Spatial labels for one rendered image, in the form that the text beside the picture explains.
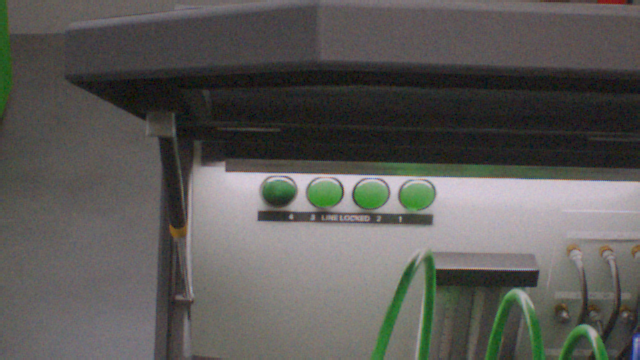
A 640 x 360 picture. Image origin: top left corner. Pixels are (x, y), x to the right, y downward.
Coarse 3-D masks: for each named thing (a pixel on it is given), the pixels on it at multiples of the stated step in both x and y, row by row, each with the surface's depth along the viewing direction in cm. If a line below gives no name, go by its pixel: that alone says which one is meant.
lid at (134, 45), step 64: (320, 0) 58; (384, 0) 59; (448, 0) 59; (576, 0) 63; (64, 64) 73; (128, 64) 69; (192, 64) 65; (256, 64) 61; (320, 64) 58; (384, 64) 58; (448, 64) 59; (512, 64) 59; (576, 64) 59; (256, 128) 153; (320, 128) 151; (384, 128) 145; (448, 128) 139; (512, 128) 136; (576, 128) 137
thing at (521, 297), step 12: (504, 300) 146; (516, 300) 140; (528, 300) 138; (504, 312) 148; (528, 312) 136; (504, 324) 151; (528, 324) 135; (492, 336) 153; (540, 336) 133; (492, 348) 154; (540, 348) 132
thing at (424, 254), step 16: (416, 256) 136; (432, 256) 144; (432, 272) 148; (400, 288) 131; (432, 288) 151; (400, 304) 130; (432, 304) 154; (384, 320) 128; (432, 320) 156; (384, 336) 127; (384, 352) 127
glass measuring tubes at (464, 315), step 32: (448, 256) 160; (480, 256) 161; (512, 256) 161; (448, 288) 161; (480, 288) 164; (512, 288) 162; (448, 320) 166; (480, 320) 166; (512, 320) 164; (416, 352) 170; (448, 352) 169; (480, 352) 167; (512, 352) 167
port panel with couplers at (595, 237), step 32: (576, 224) 160; (608, 224) 160; (576, 256) 159; (608, 256) 160; (576, 288) 165; (608, 288) 166; (544, 320) 168; (576, 320) 168; (608, 320) 169; (576, 352) 171; (608, 352) 172
